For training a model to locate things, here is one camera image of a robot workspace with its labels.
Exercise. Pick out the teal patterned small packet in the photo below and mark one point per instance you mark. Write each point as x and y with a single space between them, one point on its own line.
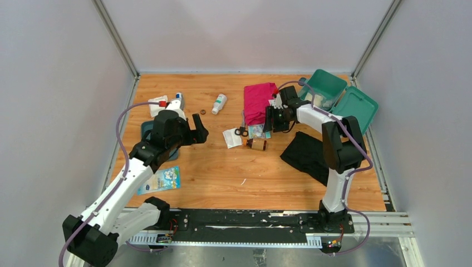
256 132

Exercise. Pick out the pink folded cloth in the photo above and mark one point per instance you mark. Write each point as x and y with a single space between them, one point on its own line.
256 99

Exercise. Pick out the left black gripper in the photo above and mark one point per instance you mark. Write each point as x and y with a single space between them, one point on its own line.
201 133

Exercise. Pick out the black handled scissors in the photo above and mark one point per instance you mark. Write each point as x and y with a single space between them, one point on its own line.
241 130

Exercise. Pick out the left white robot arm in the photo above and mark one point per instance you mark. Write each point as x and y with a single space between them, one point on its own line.
96 235

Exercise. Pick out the blue cartoon packet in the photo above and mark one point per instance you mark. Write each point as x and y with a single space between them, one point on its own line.
162 180

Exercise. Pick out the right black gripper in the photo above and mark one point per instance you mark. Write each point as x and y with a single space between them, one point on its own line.
270 112

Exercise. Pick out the white gauze pack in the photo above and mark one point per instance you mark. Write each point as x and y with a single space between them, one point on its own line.
157 104

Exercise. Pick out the brown orange-cap bottle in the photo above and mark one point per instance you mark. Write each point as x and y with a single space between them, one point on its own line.
255 144

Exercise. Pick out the white paper sachet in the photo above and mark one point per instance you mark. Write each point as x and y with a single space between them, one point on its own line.
231 138

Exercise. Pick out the black cloth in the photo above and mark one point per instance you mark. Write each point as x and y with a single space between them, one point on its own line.
305 154

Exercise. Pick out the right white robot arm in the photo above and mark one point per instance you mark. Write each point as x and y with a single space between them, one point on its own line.
343 150

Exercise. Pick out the teal medicine box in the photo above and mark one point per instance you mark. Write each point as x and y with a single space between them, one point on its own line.
334 95

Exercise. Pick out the teal divided tray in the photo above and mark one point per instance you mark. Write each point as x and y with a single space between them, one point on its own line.
146 128

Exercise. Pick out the cotton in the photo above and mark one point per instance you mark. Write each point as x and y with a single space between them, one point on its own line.
323 103

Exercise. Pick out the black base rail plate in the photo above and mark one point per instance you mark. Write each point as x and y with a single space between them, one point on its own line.
250 227

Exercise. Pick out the white green-label bottle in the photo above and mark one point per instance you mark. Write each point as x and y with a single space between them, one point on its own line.
219 103

